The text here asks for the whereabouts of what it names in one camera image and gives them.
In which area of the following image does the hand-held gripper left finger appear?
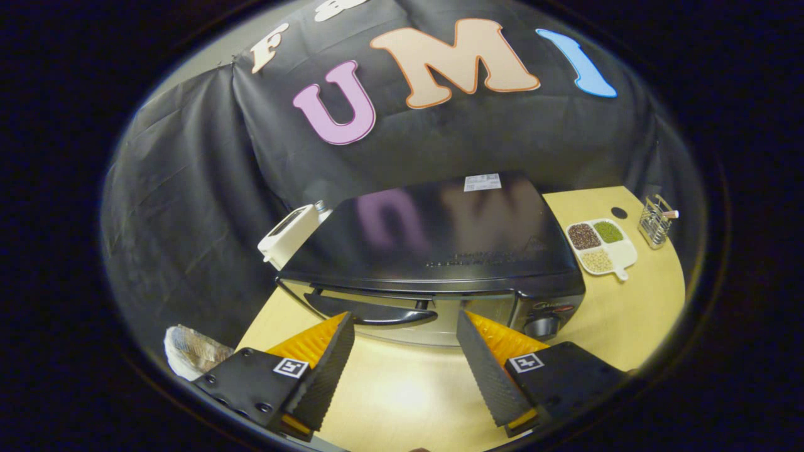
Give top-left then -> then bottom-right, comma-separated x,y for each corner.
192,312 -> 356,443

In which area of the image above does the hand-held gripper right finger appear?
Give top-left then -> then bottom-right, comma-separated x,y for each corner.
455,309 -> 629,438

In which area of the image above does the black toaster oven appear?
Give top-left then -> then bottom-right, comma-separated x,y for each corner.
275,171 -> 587,347

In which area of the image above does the white pop-up toaster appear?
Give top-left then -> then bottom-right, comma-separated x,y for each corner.
258,204 -> 321,271

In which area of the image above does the white divided bean dish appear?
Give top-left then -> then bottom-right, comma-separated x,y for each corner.
565,218 -> 638,281

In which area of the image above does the black backdrop cloth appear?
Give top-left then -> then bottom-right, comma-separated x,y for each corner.
100,0 -> 707,352

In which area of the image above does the wire mesh holder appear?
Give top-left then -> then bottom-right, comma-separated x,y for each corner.
638,194 -> 680,250

